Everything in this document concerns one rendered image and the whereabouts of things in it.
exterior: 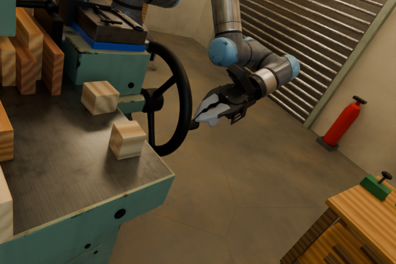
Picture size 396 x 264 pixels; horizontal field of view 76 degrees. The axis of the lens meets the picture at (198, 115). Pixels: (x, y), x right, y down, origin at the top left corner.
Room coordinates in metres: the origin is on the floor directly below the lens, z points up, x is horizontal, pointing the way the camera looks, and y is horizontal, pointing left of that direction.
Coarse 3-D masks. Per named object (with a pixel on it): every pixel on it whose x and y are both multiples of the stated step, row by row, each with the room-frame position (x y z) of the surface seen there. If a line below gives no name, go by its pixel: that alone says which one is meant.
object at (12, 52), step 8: (0, 40) 0.30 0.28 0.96; (8, 40) 0.31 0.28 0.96; (0, 48) 0.28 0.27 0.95; (8, 48) 0.29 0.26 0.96; (0, 56) 0.28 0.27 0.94; (8, 56) 0.28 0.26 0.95; (0, 64) 0.28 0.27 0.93; (8, 64) 0.28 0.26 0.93; (8, 72) 0.28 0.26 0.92; (8, 80) 0.28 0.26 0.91
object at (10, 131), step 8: (0, 104) 0.20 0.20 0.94; (0, 112) 0.19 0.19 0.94; (0, 120) 0.18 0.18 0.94; (8, 120) 0.19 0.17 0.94; (0, 128) 0.17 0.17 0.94; (8, 128) 0.18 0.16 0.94; (0, 136) 0.17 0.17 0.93; (8, 136) 0.17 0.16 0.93; (0, 144) 0.17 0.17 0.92; (8, 144) 0.17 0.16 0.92; (0, 152) 0.17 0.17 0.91; (8, 152) 0.17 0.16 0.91; (0, 160) 0.17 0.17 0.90
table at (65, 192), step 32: (0, 96) 0.26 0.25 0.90; (32, 96) 0.28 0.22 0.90; (64, 96) 0.31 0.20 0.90; (128, 96) 0.44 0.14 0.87; (32, 128) 0.23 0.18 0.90; (64, 128) 0.25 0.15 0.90; (96, 128) 0.27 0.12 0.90; (32, 160) 0.18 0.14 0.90; (64, 160) 0.20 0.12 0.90; (96, 160) 0.22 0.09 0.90; (128, 160) 0.24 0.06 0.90; (160, 160) 0.26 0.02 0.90; (32, 192) 0.15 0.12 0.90; (64, 192) 0.16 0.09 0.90; (96, 192) 0.18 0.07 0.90; (128, 192) 0.20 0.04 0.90; (160, 192) 0.24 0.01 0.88; (32, 224) 0.12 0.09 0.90; (64, 224) 0.14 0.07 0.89; (96, 224) 0.17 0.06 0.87; (0, 256) 0.10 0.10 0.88; (32, 256) 0.12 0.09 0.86
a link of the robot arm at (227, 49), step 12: (216, 0) 0.73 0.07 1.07; (228, 0) 0.73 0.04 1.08; (216, 12) 0.72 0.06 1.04; (228, 12) 0.71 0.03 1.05; (216, 24) 0.72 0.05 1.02; (228, 24) 0.70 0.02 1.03; (240, 24) 0.73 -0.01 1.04; (216, 36) 0.71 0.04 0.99; (228, 36) 0.69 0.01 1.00; (240, 36) 0.71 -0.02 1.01; (216, 48) 0.67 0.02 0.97; (228, 48) 0.66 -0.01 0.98; (240, 48) 0.70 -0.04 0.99; (216, 60) 0.66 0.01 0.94; (228, 60) 0.66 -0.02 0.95; (240, 60) 0.70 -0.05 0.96
